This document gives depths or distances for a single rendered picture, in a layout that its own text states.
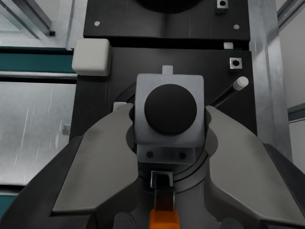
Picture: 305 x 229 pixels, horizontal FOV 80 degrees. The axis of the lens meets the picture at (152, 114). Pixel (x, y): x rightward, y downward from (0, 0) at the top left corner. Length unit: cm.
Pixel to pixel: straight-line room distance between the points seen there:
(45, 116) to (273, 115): 34
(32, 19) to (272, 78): 33
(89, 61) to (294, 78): 38
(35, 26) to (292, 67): 45
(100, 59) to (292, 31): 40
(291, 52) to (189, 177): 35
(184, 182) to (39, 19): 29
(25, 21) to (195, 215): 32
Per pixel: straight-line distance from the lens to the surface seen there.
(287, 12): 39
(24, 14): 30
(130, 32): 29
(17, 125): 37
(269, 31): 34
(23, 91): 38
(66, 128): 27
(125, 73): 26
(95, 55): 26
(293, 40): 50
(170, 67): 17
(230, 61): 27
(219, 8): 31
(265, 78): 31
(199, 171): 22
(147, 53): 27
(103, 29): 30
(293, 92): 45
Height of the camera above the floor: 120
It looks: 78 degrees down
